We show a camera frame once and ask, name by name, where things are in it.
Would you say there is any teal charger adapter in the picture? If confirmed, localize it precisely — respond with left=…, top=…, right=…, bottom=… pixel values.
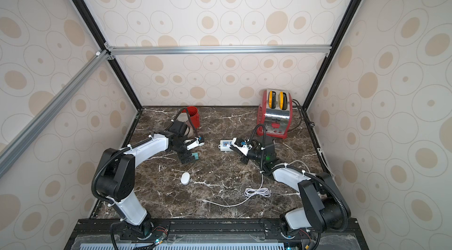
left=191, top=152, right=199, bottom=161

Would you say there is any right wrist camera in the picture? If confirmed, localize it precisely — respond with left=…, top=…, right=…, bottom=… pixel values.
left=230, top=138, right=253, bottom=157

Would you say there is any horizontal aluminium rail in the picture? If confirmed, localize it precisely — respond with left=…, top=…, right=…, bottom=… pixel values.
left=108, top=45, right=331, bottom=56

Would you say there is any red metal bucket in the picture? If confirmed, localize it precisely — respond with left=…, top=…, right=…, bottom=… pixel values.
left=183, top=106, right=200, bottom=129

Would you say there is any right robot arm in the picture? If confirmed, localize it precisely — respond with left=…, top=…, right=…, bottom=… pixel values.
left=230, top=124, right=351, bottom=237

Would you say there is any white power strip cord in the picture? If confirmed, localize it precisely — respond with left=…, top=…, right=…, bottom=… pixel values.
left=282, top=143, right=311, bottom=175

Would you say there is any black left frame post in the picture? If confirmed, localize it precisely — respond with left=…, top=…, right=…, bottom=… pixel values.
left=71, top=0, right=143, bottom=111

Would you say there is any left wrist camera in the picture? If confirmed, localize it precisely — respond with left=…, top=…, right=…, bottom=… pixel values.
left=186, top=136, right=205, bottom=151

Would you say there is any white usb cable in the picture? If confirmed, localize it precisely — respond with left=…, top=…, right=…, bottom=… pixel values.
left=201, top=172, right=272, bottom=208

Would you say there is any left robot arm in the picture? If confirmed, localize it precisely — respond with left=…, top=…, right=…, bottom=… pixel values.
left=91, top=107, right=204, bottom=232

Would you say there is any black toaster cord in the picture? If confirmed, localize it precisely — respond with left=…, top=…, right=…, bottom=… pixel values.
left=287, top=99, right=305, bottom=133

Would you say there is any black right frame post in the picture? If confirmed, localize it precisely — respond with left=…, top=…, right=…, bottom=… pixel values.
left=303, top=0, right=362, bottom=112

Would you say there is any white earbud case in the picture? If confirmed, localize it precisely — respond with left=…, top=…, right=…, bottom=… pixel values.
left=180, top=172, right=191, bottom=185

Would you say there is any red silver toaster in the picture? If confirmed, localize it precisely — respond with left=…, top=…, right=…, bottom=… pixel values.
left=257, top=89, right=293, bottom=139

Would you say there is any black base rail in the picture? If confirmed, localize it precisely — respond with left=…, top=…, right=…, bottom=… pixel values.
left=65, top=218, right=368, bottom=250

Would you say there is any black frame post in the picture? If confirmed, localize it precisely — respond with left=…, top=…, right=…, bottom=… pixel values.
left=303, top=0, right=362, bottom=112
left=71, top=0, right=143, bottom=111

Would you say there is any left diagonal aluminium rail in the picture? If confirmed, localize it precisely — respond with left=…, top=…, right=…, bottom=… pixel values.
left=1, top=50, right=108, bottom=176

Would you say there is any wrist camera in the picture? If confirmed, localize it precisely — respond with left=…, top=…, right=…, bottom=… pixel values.
left=230, top=138, right=253, bottom=157
left=186, top=136, right=205, bottom=151

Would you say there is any white power strip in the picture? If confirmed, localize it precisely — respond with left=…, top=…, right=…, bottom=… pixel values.
left=218, top=139, right=233, bottom=152

